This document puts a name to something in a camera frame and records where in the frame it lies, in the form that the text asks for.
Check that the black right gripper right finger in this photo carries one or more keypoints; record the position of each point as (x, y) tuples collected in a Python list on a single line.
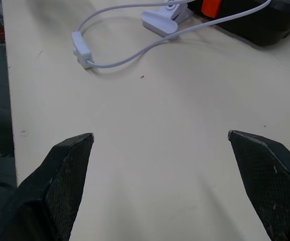
[(268, 180)]

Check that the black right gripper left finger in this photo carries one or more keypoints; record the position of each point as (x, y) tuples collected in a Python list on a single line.
[(59, 185)]

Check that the white clip lamp base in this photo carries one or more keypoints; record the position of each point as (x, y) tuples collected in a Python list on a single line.
[(163, 17)]

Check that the black box with orange latch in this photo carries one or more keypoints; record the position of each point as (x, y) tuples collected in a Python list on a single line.
[(255, 20)]

